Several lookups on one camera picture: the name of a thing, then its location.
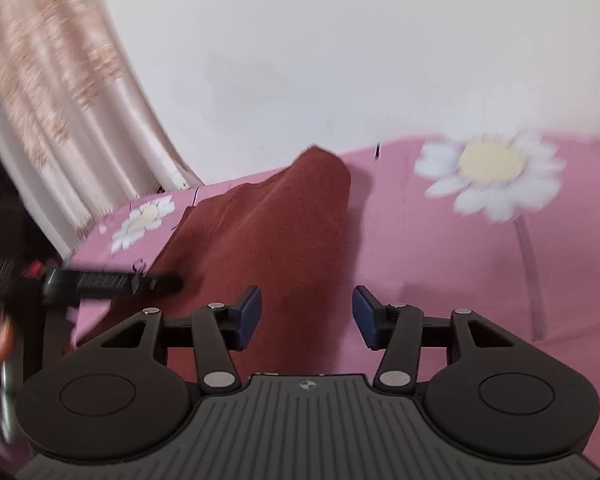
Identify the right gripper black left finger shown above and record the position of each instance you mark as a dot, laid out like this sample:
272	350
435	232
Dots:
132	388

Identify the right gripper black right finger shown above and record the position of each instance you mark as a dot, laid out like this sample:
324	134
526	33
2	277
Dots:
483	388

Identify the dark red knit sweater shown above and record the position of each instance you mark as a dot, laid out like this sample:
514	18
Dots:
284	235

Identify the beige floral curtain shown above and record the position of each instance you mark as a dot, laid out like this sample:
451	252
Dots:
77	134

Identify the pink floral bed sheet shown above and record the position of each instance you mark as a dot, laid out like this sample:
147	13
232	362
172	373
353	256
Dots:
517	240

